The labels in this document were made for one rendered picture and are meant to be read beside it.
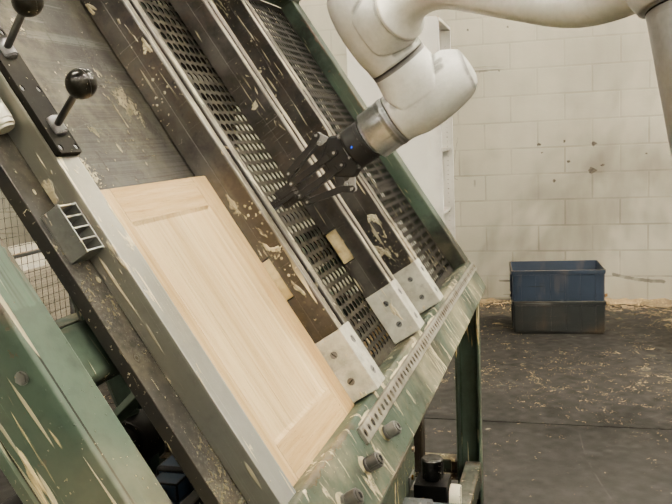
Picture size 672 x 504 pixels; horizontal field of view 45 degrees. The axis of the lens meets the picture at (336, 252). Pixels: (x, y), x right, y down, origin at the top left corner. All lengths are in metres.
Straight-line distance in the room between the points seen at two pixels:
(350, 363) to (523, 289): 4.10
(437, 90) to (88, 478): 0.83
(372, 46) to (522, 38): 5.15
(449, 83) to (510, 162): 5.09
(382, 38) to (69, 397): 0.77
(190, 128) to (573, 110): 5.15
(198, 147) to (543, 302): 4.23
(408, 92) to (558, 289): 4.21
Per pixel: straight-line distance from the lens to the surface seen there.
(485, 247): 6.51
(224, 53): 1.92
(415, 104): 1.36
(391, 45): 1.33
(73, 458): 0.85
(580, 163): 6.43
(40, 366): 0.84
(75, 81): 1.02
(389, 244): 2.13
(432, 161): 5.08
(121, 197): 1.19
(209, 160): 1.46
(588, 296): 5.52
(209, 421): 1.06
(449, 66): 1.36
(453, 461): 3.06
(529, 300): 5.49
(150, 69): 1.51
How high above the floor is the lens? 1.36
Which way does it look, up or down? 8 degrees down
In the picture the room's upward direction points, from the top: 3 degrees counter-clockwise
